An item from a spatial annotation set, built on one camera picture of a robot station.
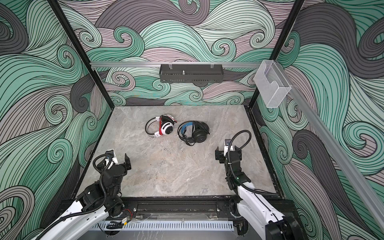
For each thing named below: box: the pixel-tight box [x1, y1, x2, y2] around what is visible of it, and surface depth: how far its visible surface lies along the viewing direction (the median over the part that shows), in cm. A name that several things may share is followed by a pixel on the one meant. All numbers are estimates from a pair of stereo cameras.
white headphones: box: [145, 114, 175, 138], surface depth 103 cm
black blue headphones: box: [177, 120, 210, 146], surface depth 100 cm
